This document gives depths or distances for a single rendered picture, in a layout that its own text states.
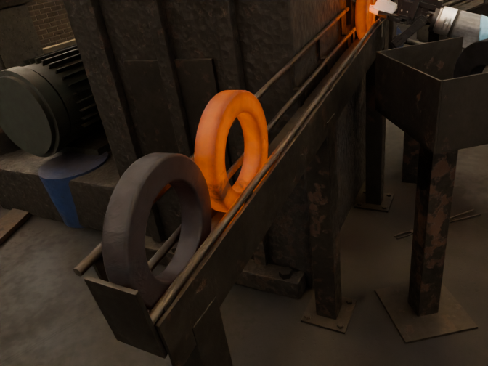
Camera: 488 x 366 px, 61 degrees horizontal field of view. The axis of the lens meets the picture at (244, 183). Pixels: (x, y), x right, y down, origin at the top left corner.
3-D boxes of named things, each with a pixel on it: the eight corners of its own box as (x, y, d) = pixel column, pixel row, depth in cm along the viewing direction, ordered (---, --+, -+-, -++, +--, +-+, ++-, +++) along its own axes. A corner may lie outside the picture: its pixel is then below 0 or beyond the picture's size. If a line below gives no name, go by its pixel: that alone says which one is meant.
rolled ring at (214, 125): (262, 211, 71) (245, 208, 73) (273, 104, 71) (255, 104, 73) (208, 216, 55) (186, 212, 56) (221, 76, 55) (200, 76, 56)
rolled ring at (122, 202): (189, 125, 51) (166, 124, 52) (101, 229, 38) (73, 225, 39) (223, 232, 62) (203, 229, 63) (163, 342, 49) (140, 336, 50)
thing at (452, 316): (414, 362, 104) (440, 80, 70) (372, 289, 127) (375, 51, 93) (491, 345, 106) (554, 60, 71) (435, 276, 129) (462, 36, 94)
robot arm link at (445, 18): (447, 33, 125) (445, 39, 119) (432, 28, 126) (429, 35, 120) (459, 6, 120) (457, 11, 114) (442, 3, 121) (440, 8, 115)
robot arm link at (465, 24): (484, 53, 117) (499, 22, 111) (444, 42, 120) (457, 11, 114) (485, 45, 122) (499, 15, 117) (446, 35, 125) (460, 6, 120)
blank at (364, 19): (359, 49, 134) (370, 49, 132) (352, 15, 121) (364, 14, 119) (367, 11, 138) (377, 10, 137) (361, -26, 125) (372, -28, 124)
